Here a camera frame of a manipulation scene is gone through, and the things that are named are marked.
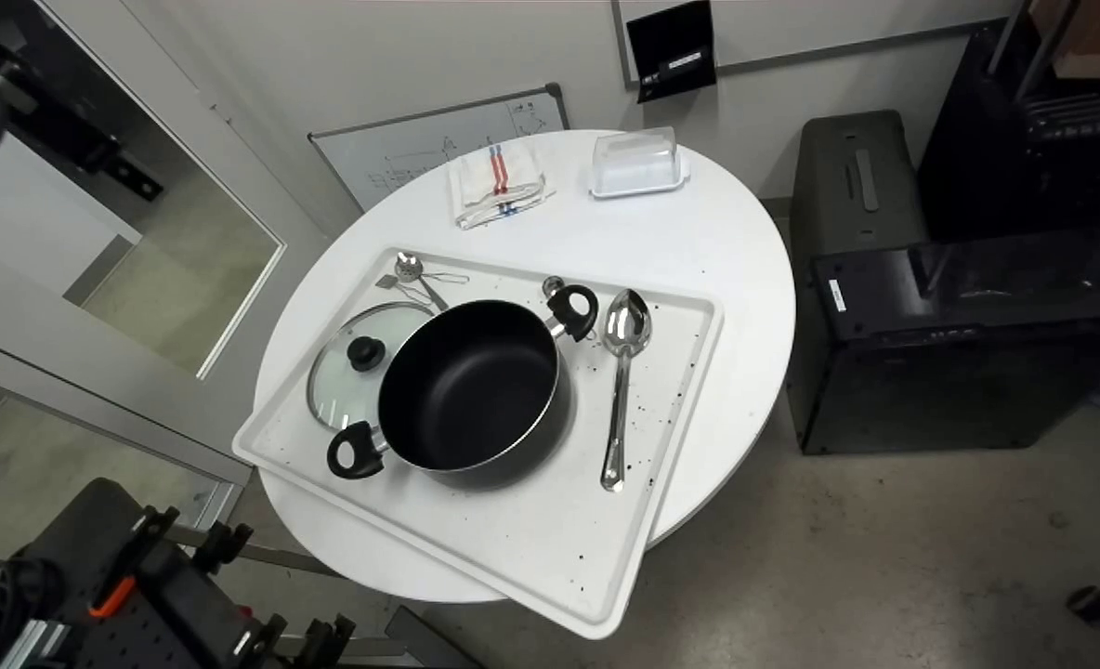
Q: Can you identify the glass lid with black knob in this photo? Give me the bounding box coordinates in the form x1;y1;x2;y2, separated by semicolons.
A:
304;296;443;440

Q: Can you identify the large metal serving spoon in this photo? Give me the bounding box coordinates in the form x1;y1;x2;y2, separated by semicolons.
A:
594;286;657;496

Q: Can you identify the small round metal spoon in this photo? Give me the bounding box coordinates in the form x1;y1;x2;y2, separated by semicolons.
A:
389;249;453;312

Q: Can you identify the folded white striped towel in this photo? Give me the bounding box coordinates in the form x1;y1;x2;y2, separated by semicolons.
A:
448;139;562;233

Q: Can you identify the white plastic tray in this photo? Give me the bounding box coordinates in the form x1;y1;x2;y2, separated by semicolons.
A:
226;243;729;643

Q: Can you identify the small framed whiteboard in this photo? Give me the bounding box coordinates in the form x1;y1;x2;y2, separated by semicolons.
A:
304;83;574;214

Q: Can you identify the black whiteboard eraser holder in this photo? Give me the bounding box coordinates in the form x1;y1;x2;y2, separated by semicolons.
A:
625;0;721;105

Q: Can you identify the small black bin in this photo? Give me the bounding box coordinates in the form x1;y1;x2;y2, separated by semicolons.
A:
786;107;928;264

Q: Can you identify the large black case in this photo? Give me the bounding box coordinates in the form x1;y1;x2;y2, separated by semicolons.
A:
786;227;1100;456

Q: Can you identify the black perforated stand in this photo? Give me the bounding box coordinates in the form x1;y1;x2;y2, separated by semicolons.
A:
0;476;361;669

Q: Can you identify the wall mounted whiteboard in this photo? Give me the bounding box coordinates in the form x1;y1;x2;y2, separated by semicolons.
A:
611;0;1027;89

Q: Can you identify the orange handled tool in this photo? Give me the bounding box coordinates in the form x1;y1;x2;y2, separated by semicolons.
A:
87;571;143;625

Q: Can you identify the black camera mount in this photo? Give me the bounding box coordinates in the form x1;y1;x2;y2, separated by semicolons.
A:
0;0;166;206

